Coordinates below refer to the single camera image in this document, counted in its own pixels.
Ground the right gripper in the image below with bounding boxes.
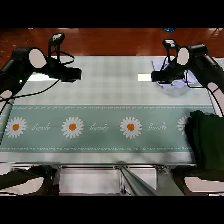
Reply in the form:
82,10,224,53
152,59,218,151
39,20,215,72
150,65,186,85

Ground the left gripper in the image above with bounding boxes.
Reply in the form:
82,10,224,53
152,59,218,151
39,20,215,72
49,65,83,84

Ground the light blue shirt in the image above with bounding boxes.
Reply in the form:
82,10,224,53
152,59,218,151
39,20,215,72
151,57,202,97

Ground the dark green garment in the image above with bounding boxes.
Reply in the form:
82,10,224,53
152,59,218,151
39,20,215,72
184,109,224,173

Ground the black cable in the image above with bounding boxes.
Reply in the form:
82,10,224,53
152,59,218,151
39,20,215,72
0,78,63,114

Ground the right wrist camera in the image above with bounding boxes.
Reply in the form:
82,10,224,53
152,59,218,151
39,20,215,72
161,38,180,65

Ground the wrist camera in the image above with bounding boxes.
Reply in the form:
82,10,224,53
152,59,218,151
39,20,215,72
48,32,66,62
161,38,180,65

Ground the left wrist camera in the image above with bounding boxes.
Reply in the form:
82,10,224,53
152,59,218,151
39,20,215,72
48,32,66,62

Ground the silver frame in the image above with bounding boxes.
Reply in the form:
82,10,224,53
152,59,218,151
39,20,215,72
0,161,224,197

